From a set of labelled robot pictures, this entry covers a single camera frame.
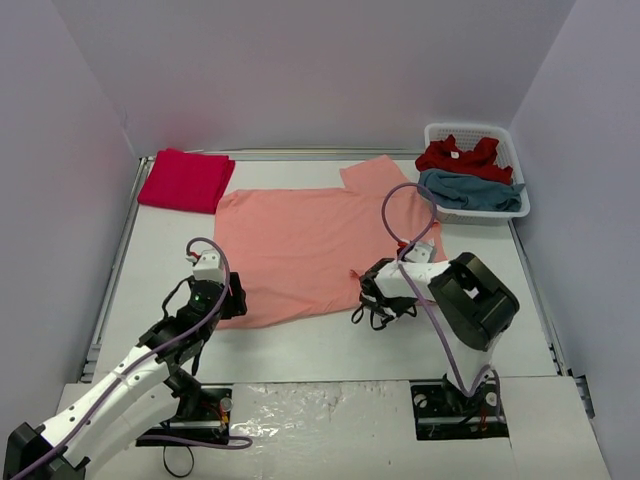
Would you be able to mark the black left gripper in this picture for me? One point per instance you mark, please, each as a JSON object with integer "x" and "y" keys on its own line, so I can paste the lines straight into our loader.
{"x": 236, "y": 298}

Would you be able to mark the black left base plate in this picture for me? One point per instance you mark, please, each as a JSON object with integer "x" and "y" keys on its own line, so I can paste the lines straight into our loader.
{"x": 203, "y": 417}

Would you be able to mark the white plastic laundry basket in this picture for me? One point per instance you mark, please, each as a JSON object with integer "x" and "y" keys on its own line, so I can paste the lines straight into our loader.
{"x": 467, "y": 136}

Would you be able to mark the dark red t-shirt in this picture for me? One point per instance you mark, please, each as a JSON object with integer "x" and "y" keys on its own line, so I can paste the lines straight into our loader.
{"x": 479, "y": 162}

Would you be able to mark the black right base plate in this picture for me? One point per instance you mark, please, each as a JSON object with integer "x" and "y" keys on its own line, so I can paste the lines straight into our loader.
{"x": 442, "y": 413}

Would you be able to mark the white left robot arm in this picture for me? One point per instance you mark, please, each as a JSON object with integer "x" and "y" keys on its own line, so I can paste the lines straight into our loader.
{"x": 149, "y": 387}

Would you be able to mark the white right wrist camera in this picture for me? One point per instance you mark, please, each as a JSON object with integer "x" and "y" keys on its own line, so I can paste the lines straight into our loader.
{"x": 420, "y": 252}

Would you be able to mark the salmon pink t-shirt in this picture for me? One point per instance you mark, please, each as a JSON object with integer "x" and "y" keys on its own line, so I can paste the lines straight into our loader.
{"x": 299, "y": 244}

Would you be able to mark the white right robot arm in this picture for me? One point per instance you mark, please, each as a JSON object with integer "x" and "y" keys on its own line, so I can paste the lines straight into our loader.
{"x": 467, "y": 305}

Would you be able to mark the blue-grey t-shirt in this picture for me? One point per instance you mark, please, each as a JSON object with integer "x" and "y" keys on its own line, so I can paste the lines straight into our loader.
{"x": 468, "y": 192}

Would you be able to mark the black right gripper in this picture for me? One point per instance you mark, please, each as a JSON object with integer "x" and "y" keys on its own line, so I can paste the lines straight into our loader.
{"x": 370, "y": 288}

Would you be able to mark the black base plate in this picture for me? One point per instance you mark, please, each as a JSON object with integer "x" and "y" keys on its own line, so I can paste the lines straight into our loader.
{"x": 442, "y": 413}
{"x": 203, "y": 417}

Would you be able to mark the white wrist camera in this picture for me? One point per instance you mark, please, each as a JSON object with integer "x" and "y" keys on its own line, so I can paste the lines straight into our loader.
{"x": 420, "y": 252}
{"x": 207, "y": 266}

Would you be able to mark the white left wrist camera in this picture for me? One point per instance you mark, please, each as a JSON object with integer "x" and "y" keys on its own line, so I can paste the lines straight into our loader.
{"x": 207, "y": 266}

